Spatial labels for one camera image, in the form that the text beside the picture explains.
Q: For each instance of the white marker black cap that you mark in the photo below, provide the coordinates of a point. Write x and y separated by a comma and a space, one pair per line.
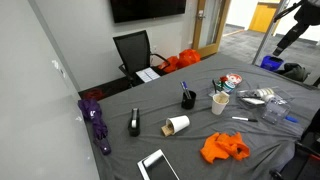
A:
243, 118

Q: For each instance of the wooden block merry print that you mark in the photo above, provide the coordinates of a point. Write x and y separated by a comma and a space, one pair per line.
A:
165, 130

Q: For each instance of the black wall television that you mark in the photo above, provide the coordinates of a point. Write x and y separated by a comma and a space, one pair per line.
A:
146, 10

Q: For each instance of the blue capped pen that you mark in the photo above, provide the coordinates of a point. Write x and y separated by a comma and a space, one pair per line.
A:
184, 86

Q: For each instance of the red white round tin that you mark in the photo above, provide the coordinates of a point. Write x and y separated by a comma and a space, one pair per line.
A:
234, 79

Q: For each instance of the clear plastic tray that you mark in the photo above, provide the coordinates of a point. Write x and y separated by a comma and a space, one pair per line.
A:
246, 93

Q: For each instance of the large orange bag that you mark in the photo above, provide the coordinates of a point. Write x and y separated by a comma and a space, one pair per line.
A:
189, 57

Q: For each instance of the black slim tool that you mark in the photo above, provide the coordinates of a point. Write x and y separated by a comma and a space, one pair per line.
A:
214, 86

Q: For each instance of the black robot stand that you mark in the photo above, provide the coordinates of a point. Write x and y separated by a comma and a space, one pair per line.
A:
306, 160

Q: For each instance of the blue bin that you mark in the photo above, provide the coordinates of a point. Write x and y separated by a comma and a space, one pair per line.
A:
270, 63

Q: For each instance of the white printed paper sheet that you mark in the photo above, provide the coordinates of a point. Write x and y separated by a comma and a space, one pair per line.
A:
147, 74

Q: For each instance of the red ribbon bow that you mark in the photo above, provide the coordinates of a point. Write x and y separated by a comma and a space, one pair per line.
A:
223, 79

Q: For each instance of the orange cloth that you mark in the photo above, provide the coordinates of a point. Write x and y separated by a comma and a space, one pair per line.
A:
223, 146

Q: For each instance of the black pen cup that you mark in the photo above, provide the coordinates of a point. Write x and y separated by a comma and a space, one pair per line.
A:
188, 103

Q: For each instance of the grey metal post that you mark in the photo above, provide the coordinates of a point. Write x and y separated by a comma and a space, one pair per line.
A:
266, 36

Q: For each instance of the whiteboard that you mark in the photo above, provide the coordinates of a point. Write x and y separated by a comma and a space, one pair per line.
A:
26, 100

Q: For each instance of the small orange bag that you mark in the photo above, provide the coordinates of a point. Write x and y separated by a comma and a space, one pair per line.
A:
171, 63

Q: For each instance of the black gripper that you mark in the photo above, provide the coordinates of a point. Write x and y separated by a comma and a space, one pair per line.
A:
294, 35

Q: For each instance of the blue round tin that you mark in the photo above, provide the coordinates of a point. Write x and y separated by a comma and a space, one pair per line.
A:
228, 87

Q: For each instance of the dark green bag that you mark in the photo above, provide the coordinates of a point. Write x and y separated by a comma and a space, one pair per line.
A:
295, 71

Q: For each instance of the purple folded umbrella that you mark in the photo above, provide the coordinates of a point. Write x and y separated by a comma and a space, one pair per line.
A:
98, 126

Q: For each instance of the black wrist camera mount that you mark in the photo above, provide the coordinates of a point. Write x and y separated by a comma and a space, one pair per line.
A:
310, 15

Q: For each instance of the clear tray with tins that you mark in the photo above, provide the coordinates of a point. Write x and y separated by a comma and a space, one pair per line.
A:
212, 95

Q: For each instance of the black mesh office chair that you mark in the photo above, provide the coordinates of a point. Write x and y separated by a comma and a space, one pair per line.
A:
133, 50

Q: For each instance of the yellow door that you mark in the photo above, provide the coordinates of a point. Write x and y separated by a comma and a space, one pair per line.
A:
261, 18

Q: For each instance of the white card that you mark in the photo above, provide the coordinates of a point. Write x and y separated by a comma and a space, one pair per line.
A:
253, 101

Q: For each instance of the grey table cloth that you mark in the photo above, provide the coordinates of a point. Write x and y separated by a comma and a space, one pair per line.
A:
160, 100

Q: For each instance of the wooden block greetings print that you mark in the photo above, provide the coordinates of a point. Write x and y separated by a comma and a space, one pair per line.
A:
221, 98

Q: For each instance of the wooden door with glass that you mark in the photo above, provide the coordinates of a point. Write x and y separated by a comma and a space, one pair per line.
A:
196, 33

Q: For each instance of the white framed tablet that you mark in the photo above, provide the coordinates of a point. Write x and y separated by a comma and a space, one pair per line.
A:
158, 168

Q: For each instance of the small blue plastic stick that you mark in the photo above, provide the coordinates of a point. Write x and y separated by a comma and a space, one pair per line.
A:
291, 119

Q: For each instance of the white paper cup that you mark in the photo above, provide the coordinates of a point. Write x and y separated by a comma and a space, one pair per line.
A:
180, 124
219, 108

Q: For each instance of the white tape roll stack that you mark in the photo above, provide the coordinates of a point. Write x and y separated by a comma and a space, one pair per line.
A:
266, 93

